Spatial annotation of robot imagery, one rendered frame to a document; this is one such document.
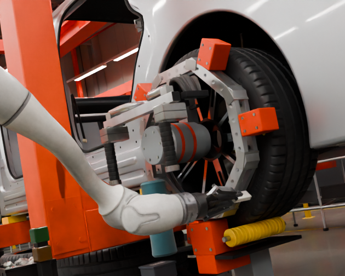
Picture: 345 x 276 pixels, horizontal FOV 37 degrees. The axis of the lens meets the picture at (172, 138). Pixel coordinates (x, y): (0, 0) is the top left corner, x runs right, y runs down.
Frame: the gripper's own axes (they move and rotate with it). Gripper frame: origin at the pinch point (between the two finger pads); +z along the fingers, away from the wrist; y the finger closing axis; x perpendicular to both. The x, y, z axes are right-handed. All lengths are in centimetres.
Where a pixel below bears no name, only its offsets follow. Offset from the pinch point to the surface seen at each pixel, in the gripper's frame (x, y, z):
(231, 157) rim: 17.0, 1.4, 10.1
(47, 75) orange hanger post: 86, -4, -28
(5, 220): 191, -181, 15
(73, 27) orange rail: 526, -168, 220
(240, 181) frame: 3.0, 3.5, 1.0
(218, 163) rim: 21.6, -4.3, 10.1
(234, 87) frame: 20.3, 27.1, 1.6
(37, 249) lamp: 8, -13, -61
